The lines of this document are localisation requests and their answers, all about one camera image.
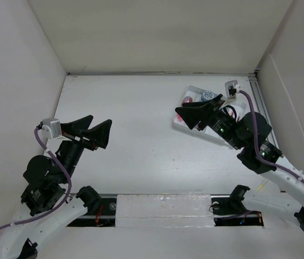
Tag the white divided tray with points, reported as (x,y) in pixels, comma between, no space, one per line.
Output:
(222,138)

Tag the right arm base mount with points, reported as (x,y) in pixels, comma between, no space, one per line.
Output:
(228,210)

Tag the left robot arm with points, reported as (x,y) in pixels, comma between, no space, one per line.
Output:
(47,204)

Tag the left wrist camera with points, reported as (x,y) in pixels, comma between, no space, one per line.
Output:
(50,128)

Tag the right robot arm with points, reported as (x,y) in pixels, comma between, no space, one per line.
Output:
(249,136)

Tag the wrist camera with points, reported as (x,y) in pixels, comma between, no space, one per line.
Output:
(231,89)
(50,128)

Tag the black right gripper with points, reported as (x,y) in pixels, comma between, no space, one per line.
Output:
(209,110)

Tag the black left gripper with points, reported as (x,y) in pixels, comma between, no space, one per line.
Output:
(98,135)

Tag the pink capped tube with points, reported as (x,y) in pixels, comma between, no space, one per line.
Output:
(187,99)

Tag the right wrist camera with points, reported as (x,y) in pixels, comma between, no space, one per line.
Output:
(231,89)

